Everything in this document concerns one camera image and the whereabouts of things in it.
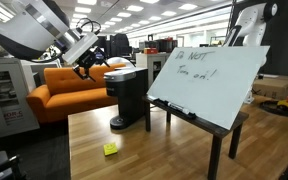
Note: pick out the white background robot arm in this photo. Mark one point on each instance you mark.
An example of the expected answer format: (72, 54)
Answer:
(250, 23)

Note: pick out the yellow smiley sticky pad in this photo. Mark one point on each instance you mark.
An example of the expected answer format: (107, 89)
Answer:
(110, 149)

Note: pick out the large cardboard box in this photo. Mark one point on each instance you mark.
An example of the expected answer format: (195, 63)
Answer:
(277, 87)

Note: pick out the black round mat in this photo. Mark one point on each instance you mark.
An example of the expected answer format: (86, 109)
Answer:
(267, 107)

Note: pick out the orange sofa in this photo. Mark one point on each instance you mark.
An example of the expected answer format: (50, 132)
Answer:
(70, 100)

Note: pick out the black 3D printer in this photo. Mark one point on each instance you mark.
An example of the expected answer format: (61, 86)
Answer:
(166, 45)

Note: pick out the black coffee machine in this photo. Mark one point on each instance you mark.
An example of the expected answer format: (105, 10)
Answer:
(130, 96)

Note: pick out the ceiling light panel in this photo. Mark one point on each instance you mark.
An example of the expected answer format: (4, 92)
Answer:
(124, 14)
(87, 1)
(135, 8)
(188, 6)
(83, 10)
(168, 13)

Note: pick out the white cabinet with glass door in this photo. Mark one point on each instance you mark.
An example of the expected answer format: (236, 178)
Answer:
(10, 100)

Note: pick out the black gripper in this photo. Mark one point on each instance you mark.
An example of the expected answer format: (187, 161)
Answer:
(89, 58)

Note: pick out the white background cabinet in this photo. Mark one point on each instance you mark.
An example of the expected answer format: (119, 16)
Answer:
(144, 63)

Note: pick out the white dome object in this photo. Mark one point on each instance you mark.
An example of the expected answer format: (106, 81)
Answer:
(120, 61)

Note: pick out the small dark wooden table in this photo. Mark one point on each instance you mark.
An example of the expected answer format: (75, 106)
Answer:
(214, 156)

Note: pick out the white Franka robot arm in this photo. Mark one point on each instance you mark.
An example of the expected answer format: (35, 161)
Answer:
(24, 30)

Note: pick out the whiteboard with handwriting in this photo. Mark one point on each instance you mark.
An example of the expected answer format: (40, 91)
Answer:
(210, 90)

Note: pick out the black curtain backdrop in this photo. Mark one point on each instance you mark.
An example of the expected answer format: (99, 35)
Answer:
(287, 43)

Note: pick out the red box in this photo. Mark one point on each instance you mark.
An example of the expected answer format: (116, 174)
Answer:
(150, 51)

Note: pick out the black marker with white label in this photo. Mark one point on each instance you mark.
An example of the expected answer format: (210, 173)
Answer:
(179, 108)

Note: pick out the black enclosure cabinet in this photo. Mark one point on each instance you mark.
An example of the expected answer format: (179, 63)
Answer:
(102, 41)

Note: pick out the white side cabinet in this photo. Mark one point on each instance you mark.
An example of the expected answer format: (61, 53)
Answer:
(47, 68)

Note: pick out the black bulky equipment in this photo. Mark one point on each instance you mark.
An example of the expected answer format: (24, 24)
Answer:
(119, 43)

